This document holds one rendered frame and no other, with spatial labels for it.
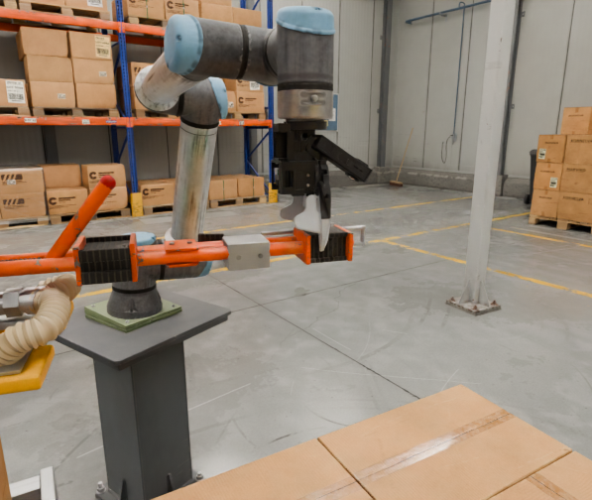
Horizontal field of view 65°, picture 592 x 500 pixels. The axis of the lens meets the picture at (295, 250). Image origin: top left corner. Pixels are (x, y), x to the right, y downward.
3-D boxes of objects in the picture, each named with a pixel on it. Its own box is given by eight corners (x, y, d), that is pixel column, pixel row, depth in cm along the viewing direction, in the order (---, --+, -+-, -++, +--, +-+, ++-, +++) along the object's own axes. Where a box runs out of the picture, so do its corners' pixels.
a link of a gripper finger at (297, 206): (276, 231, 87) (280, 187, 81) (305, 229, 88) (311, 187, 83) (280, 240, 84) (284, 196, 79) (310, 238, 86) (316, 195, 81)
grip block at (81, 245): (75, 289, 66) (70, 248, 65) (84, 270, 75) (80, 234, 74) (137, 283, 69) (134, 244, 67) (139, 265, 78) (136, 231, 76)
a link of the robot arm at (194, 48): (129, 71, 131) (172, -5, 70) (174, 76, 136) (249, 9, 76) (130, 114, 133) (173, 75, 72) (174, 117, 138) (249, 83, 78)
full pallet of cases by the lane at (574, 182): (598, 235, 639) (621, 103, 596) (527, 223, 720) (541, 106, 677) (635, 225, 707) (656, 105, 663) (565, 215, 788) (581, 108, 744)
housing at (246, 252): (228, 272, 74) (227, 244, 73) (222, 261, 80) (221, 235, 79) (271, 268, 76) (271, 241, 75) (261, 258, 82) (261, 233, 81)
